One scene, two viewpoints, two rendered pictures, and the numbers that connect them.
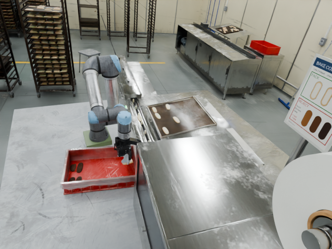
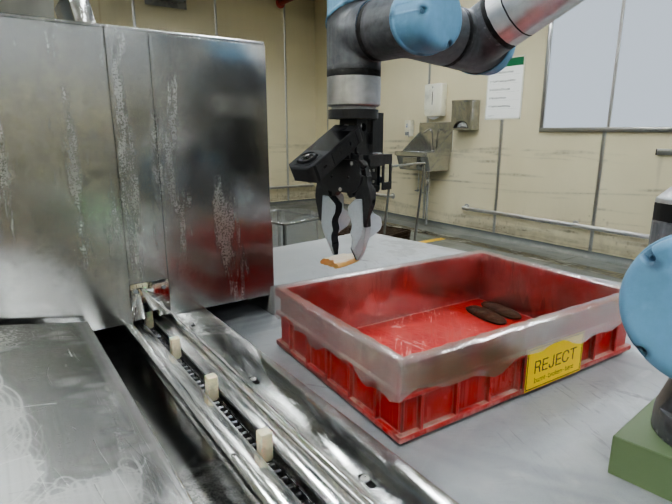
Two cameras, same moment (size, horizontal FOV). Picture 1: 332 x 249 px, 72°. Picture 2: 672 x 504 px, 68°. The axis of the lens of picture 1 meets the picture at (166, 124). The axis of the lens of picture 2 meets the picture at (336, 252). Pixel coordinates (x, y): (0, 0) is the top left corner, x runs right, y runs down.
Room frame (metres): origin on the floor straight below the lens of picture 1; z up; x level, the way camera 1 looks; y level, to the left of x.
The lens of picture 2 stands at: (1.76, 0.03, 1.16)
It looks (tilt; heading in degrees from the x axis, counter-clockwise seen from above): 14 degrees down; 166
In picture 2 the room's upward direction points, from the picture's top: straight up
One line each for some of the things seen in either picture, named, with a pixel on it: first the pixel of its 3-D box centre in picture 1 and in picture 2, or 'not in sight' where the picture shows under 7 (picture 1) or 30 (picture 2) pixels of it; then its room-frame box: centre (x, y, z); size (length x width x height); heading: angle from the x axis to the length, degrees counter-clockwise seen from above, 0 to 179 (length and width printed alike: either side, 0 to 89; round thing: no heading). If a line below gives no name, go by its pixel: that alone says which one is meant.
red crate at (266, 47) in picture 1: (264, 46); not in sight; (4.94, -1.81, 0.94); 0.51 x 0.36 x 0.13; 25
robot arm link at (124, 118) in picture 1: (124, 121); (355, 34); (1.06, 0.23, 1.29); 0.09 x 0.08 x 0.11; 25
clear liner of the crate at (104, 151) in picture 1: (102, 167); (452, 317); (1.09, 0.39, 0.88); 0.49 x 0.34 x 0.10; 108
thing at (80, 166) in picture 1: (75, 174); (522, 322); (1.04, 0.55, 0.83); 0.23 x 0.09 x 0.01; 18
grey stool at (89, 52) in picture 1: (90, 62); not in sight; (4.66, 1.76, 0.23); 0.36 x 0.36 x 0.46; 61
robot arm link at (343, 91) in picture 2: (124, 133); (351, 94); (1.06, 0.23, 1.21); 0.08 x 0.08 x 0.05
